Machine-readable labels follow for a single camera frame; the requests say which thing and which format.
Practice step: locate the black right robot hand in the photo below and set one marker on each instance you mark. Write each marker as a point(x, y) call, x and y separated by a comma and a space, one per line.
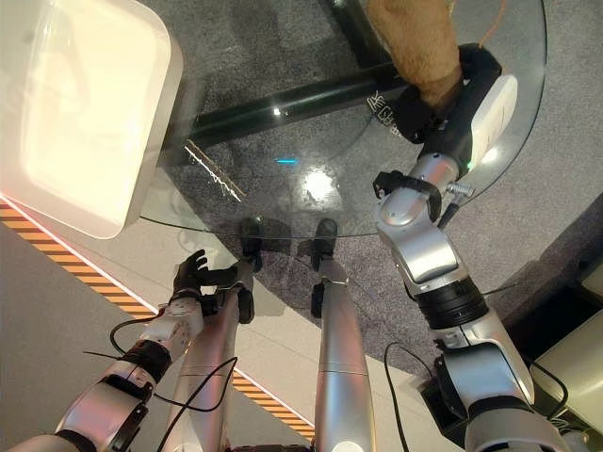
point(492, 113)

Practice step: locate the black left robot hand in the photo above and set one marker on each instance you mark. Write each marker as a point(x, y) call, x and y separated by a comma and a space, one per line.
point(176, 320)

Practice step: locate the brown fluffy cloth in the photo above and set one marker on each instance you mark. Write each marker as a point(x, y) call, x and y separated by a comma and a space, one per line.
point(419, 52)

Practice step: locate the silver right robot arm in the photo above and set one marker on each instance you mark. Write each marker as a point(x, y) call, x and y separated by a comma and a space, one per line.
point(424, 249)

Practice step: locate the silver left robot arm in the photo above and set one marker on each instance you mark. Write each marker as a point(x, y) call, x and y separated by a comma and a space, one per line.
point(99, 400)

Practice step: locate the white rounded plastic basket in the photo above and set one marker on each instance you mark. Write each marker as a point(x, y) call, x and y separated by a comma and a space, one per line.
point(80, 113)

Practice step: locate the silver left robot leg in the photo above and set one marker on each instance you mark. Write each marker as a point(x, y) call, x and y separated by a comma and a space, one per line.
point(207, 367)

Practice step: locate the silver robot leg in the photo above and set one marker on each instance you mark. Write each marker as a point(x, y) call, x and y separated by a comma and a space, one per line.
point(207, 367)
point(339, 353)

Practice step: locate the silver right robot leg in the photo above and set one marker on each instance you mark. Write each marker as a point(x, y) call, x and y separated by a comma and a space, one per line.
point(339, 353)

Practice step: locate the grey carpet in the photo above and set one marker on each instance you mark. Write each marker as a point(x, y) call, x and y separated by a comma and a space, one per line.
point(292, 42)

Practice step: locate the black floor socket box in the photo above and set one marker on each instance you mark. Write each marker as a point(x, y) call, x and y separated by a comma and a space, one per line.
point(440, 405)

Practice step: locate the dark metal table frame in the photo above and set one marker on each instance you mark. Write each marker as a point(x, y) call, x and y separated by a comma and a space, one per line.
point(282, 106)

